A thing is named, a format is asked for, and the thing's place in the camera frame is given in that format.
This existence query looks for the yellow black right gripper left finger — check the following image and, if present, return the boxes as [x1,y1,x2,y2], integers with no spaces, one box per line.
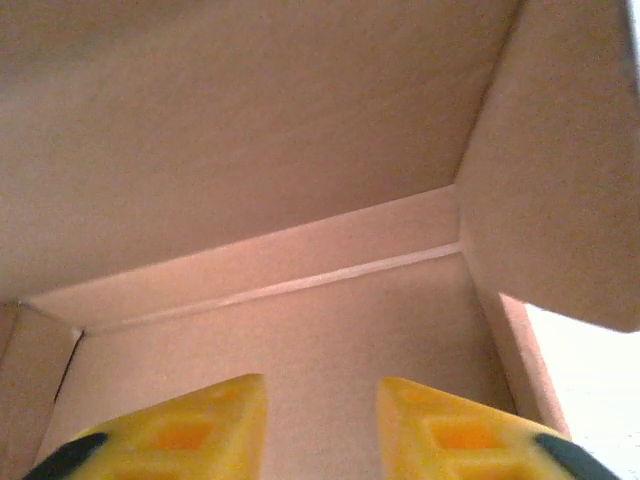
[22,373,269,480]

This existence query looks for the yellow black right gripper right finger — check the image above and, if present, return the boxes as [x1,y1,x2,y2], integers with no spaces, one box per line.
[375,377,621,480]

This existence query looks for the brown cardboard paper box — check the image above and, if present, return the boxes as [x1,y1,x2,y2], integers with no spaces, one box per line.
[0,0,640,480]

